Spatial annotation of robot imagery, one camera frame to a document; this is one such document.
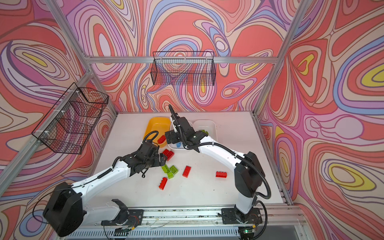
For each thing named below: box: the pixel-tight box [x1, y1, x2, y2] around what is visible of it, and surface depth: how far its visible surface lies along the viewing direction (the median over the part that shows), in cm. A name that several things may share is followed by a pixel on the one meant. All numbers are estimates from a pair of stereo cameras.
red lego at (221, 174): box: [215, 171, 228, 178], surface depth 88 cm
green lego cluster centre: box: [161, 164, 179, 179], surface depth 90 cm
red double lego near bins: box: [162, 148, 175, 161], surface depth 97 cm
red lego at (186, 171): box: [182, 165, 192, 178], surface depth 90 cm
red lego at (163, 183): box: [159, 177, 168, 191], surface depth 85 cm
